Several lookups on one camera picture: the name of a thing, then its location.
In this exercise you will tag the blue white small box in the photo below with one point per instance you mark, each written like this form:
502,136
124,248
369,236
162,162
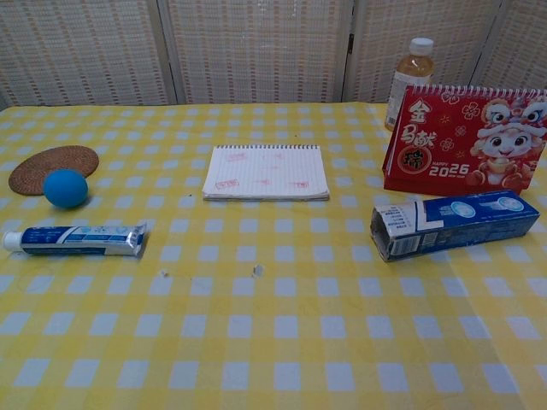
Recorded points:
448,230

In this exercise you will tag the orange drink bottle white cap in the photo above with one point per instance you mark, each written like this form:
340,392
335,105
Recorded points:
412,70

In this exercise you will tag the white spiral notebook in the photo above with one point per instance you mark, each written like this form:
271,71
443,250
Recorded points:
265,171

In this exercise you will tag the white blue toothpaste tube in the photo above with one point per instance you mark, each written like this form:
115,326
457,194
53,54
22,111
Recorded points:
77,241

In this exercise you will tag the red 2026 desk calendar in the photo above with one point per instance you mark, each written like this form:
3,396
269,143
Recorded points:
427,162

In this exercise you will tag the yellow white checked tablecloth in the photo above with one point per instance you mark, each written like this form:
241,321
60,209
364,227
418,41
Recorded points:
273,320

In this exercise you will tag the woven bamboo folding screen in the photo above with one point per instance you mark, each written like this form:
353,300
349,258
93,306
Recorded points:
256,51

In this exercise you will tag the blue ball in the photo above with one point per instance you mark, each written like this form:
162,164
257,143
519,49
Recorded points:
65,189

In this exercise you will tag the round woven brown coaster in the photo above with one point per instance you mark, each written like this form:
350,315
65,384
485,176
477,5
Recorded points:
51,162

